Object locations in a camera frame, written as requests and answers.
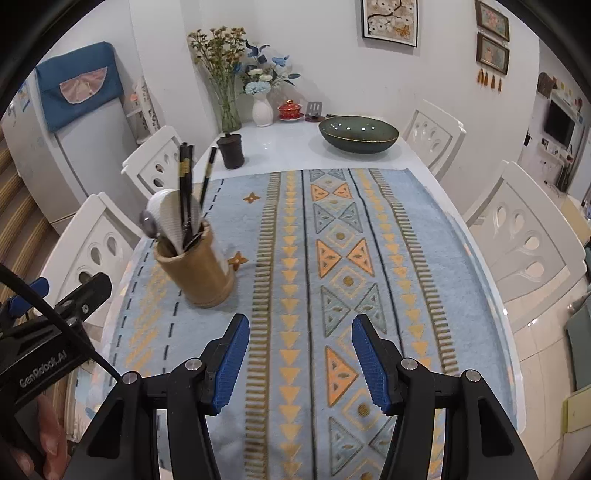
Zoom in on dark brown cup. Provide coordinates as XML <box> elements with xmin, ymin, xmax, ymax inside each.
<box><xmin>217</xmin><ymin>132</ymin><xmax>245</xmax><ymax>170</ymax></box>

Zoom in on person's left hand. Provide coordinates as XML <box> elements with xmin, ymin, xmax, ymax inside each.
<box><xmin>9</xmin><ymin>394</ymin><xmax>70</xmax><ymax>478</ymax></box>

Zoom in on brown striped curtain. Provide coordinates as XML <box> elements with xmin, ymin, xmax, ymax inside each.
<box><xmin>0</xmin><ymin>138</ymin><xmax>65</xmax><ymax>296</ymax></box>

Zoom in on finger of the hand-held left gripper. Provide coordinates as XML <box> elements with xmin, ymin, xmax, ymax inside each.
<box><xmin>0</xmin><ymin>276</ymin><xmax>50</xmax><ymax>324</ymax></box>
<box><xmin>34</xmin><ymin>272</ymin><xmax>113</xmax><ymax>330</ymax></box>

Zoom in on bamboo utensil holder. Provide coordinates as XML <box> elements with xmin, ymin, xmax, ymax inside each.
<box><xmin>153</xmin><ymin>222</ymin><xmax>236</xmax><ymax>309</ymax></box>

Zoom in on white vase with blue flowers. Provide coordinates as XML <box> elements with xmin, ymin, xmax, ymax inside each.
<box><xmin>238</xmin><ymin>41</ymin><xmax>302</xmax><ymax>127</ymax></box>

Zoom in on dark green bowl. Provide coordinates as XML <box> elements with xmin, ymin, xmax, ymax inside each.
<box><xmin>318</xmin><ymin>115</ymin><xmax>400</xmax><ymax>154</ymax></box>

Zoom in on glass vase with yellow flowers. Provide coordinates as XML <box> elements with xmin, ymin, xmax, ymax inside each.
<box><xmin>187</xmin><ymin>28</ymin><xmax>247</xmax><ymax>134</ymax></box>

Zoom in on white refrigerator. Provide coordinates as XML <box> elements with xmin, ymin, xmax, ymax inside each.
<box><xmin>2</xmin><ymin>69</ymin><xmax>148</xmax><ymax>227</ymax></box>

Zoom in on blue refrigerator cover cloth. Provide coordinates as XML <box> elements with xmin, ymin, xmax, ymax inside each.
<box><xmin>36</xmin><ymin>41</ymin><xmax>124</xmax><ymax>132</ymax></box>

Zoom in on long framed butterfly picture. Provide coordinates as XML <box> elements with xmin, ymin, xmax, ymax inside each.
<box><xmin>361</xmin><ymin>0</ymin><xmax>419</xmax><ymax>48</ymax></box>

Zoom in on red lidded teacup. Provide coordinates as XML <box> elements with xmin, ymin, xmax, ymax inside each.
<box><xmin>277</xmin><ymin>100</ymin><xmax>305</xmax><ymax>123</ymax></box>

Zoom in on blue patterned table mat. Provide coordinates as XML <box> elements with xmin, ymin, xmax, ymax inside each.
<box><xmin>99</xmin><ymin>168</ymin><xmax>518</xmax><ymax>480</ymax></box>

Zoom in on white shelf rack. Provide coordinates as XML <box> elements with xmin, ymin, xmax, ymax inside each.
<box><xmin>124</xmin><ymin>76</ymin><xmax>162</xmax><ymax>141</ymax></box>

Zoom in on hanging wall tassels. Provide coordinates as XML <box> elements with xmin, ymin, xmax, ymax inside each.
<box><xmin>477</xmin><ymin>69</ymin><xmax>504</xmax><ymax>92</ymax></box>

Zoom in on metal spoon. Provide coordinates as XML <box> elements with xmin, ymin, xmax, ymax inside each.
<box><xmin>140</xmin><ymin>209</ymin><xmax>160</xmax><ymax>238</ymax></box>

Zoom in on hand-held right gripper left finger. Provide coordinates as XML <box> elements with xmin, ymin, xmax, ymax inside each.
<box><xmin>62</xmin><ymin>313</ymin><xmax>251</xmax><ymax>480</ymax></box>

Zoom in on white dining chair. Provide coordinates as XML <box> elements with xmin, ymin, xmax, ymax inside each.
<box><xmin>121</xmin><ymin>124</ymin><xmax>197</xmax><ymax>199</ymax></box>
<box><xmin>462</xmin><ymin>159</ymin><xmax>591</xmax><ymax>333</ymax></box>
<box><xmin>34</xmin><ymin>191</ymin><xmax>148</xmax><ymax>324</ymax></box>
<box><xmin>401</xmin><ymin>98</ymin><xmax>467</xmax><ymax>178</ymax></box>

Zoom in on teal seat cushion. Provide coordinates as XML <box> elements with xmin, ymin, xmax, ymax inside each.
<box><xmin>566</xmin><ymin>305</ymin><xmax>591</xmax><ymax>393</ymax></box>

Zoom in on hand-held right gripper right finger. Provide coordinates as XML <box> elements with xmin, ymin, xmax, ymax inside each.
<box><xmin>351</xmin><ymin>315</ymin><xmax>539</xmax><ymax>480</ymax></box>

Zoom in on white rice paddle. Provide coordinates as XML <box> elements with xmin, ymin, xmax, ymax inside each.
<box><xmin>147</xmin><ymin>188</ymin><xmax>188</xmax><ymax>254</ymax></box>

